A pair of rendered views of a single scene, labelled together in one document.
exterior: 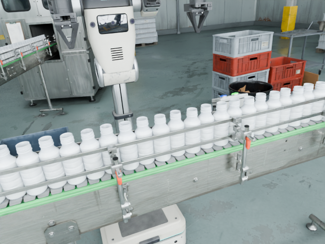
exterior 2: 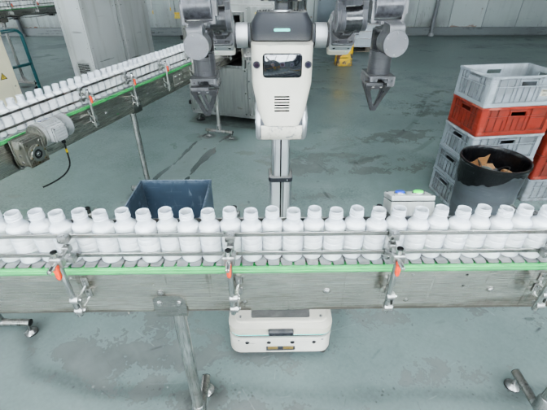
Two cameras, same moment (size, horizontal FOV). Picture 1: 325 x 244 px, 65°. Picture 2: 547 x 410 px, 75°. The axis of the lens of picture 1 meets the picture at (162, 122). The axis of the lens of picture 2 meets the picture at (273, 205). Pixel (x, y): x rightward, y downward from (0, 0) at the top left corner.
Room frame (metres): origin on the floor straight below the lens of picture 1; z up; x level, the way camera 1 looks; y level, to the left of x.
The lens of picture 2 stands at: (-0.02, -0.19, 1.71)
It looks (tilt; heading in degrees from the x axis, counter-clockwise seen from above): 33 degrees down; 18
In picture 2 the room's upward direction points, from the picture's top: straight up
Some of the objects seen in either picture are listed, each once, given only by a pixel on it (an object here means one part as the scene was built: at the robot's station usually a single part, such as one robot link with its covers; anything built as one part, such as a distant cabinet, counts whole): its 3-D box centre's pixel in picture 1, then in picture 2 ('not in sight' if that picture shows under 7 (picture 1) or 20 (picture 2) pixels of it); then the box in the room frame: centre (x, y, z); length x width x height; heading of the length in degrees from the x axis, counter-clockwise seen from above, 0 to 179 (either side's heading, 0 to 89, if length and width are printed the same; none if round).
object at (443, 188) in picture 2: not in sight; (472, 185); (3.19, -1.04, 0.11); 0.61 x 0.41 x 0.22; 115
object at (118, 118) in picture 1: (126, 141); (279, 208); (1.38, 0.23, 0.74); 0.11 x 0.11 x 0.40; 19
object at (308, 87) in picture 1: (304, 103); (515, 230); (0.99, -0.61, 1.08); 0.06 x 0.06 x 0.17
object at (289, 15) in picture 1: (288, 22); not in sight; (9.83, -4.85, 0.55); 0.40 x 0.40 x 1.10; 19
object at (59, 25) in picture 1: (67, 32); (206, 97); (0.82, 0.27, 1.44); 0.07 x 0.07 x 0.09; 20
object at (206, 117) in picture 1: (205, 126); (353, 231); (0.83, -0.16, 1.08); 0.06 x 0.06 x 0.17
